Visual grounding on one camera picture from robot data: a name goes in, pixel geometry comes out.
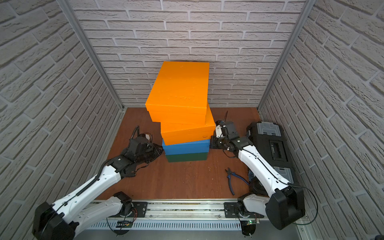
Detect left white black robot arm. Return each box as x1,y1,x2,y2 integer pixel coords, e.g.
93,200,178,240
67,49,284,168
32,134,164,240

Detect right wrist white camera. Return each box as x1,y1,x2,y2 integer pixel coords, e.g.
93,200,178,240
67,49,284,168
215,125,223,138

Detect left corner aluminium profile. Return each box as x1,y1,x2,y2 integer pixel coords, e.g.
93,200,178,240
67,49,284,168
58,0,124,111

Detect green shoebox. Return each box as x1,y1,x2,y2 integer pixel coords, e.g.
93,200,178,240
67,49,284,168
166,153,208,163

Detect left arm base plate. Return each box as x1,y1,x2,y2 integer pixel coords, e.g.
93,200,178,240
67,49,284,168
112,202,148,218

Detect right corner aluminium profile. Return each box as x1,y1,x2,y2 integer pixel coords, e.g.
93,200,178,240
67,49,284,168
257,0,317,110

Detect aluminium front rail frame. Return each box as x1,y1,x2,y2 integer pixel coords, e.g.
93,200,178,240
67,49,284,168
52,197,317,240

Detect blue shoebox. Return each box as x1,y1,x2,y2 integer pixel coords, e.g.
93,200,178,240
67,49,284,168
162,140,210,155

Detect blue handled pliers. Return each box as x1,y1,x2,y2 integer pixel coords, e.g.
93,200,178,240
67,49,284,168
224,167,250,196

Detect black grey toolbox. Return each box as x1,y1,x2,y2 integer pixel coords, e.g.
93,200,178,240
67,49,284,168
246,122,299,186

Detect orange shoebox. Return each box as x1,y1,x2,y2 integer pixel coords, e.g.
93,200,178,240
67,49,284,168
161,104,216,146
145,62,210,124

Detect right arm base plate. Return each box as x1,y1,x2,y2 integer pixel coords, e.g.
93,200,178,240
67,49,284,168
224,202,265,219

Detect corner aluminium profile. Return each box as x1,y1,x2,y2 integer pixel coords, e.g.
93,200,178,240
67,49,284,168
257,0,317,110
58,0,124,111

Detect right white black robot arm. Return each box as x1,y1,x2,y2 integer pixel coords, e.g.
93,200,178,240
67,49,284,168
210,120,306,230

